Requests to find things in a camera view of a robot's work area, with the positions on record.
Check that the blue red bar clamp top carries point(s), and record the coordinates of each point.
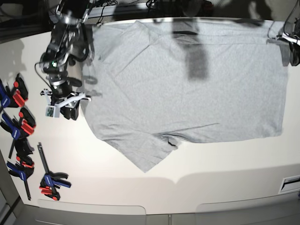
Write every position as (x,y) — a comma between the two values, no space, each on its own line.
(15,97)

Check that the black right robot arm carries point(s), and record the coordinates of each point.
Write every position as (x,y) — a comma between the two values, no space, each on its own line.
(68,45)

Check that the grey T-shirt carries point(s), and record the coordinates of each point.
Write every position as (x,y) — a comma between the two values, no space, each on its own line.
(153,85)

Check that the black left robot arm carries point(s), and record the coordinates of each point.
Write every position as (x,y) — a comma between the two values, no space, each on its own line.
(297,20)

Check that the blue red bar clamp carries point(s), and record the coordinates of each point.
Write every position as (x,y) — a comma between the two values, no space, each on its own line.
(18,129)
(51,181)
(15,97)
(23,169)

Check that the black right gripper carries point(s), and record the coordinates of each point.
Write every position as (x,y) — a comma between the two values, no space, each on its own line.
(61,94)

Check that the aluminium rail frame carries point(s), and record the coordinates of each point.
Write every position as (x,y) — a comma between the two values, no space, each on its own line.
(120,10)

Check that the blue red bar clamp right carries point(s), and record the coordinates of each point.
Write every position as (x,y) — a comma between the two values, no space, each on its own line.
(51,181)

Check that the white label plate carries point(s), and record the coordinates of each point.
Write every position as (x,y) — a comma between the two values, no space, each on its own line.
(290,184)

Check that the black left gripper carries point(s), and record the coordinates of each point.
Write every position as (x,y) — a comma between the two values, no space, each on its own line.
(290,53)

